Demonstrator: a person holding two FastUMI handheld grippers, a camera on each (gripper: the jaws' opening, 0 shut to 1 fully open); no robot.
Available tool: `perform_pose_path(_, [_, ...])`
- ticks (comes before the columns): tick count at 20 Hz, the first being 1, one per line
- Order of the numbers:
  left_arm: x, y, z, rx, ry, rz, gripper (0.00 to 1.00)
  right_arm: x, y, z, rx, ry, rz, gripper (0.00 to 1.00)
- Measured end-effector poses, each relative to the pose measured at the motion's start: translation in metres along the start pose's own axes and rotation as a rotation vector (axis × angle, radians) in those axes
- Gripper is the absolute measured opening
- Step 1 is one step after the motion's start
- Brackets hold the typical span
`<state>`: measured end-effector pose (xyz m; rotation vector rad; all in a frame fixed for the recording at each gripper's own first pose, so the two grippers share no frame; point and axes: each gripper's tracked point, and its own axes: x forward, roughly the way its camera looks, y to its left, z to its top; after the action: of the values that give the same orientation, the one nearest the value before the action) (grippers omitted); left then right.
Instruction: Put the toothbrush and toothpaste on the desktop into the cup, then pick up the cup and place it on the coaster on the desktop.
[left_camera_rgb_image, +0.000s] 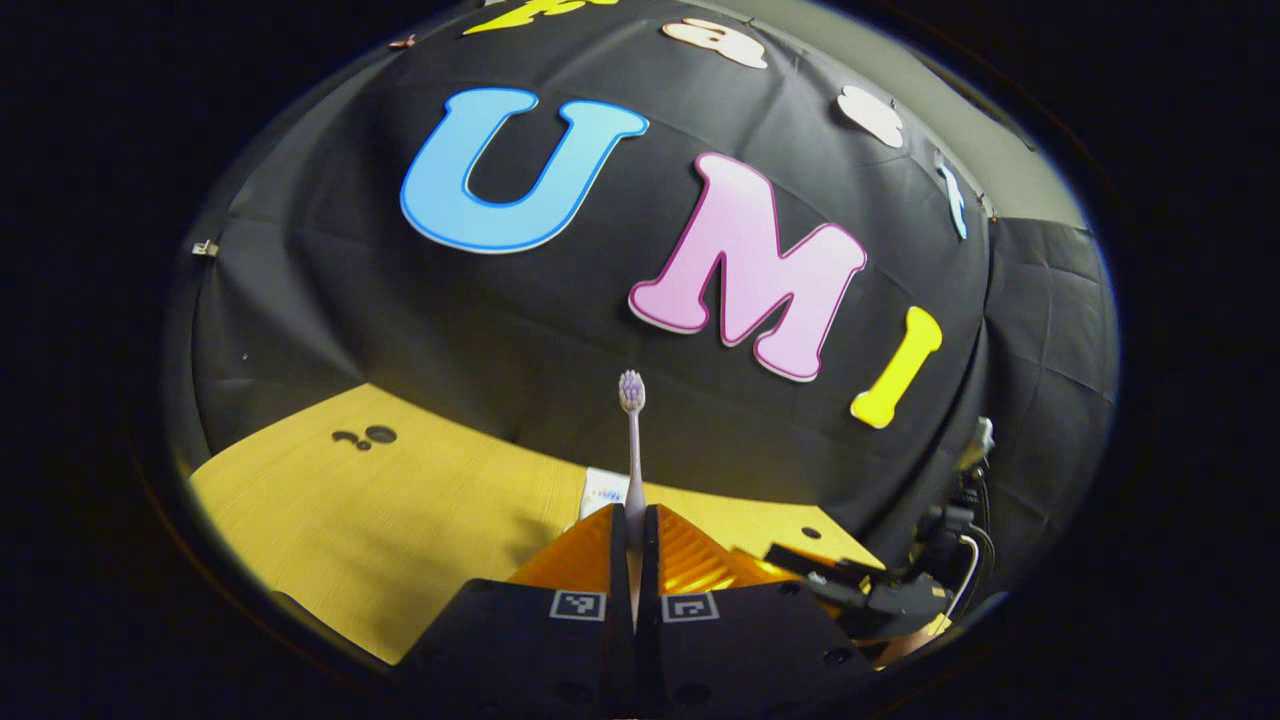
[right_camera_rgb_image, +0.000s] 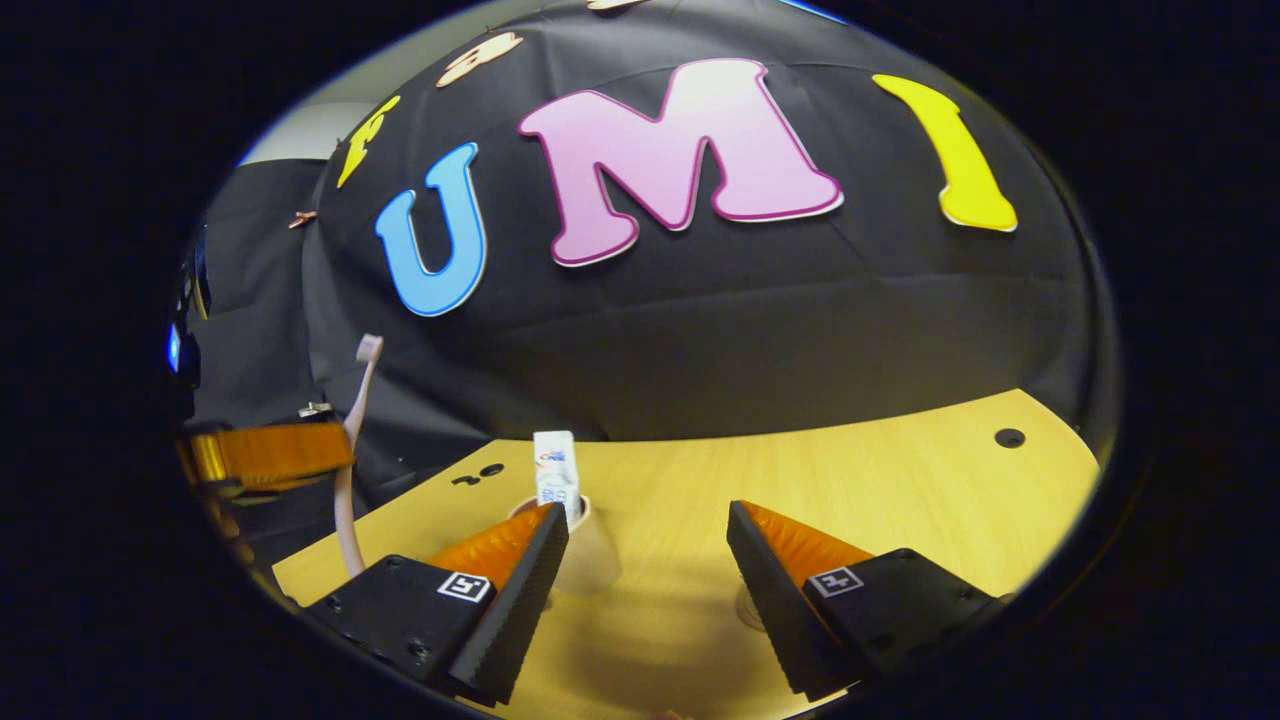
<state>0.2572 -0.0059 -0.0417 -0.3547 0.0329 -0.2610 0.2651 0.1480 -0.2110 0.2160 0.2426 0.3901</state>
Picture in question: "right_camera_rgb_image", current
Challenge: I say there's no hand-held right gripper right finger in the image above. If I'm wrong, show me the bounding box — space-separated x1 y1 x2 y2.
726 500 1009 703

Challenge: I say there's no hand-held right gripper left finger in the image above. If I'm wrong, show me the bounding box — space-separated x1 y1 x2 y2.
300 501 571 707

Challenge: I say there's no pale pink toothbrush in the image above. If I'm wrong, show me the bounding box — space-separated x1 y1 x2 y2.
333 334 385 579

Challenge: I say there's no beige cup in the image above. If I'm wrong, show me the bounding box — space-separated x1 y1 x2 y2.
508 493 623 598

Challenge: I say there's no white toothpaste tube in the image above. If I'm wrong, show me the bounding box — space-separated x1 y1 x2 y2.
533 430 584 529

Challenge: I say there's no wooden desktop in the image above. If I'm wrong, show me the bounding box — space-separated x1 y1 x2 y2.
272 388 1101 720

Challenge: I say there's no black backdrop cloth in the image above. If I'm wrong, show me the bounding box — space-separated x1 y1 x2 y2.
180 0 1121 501

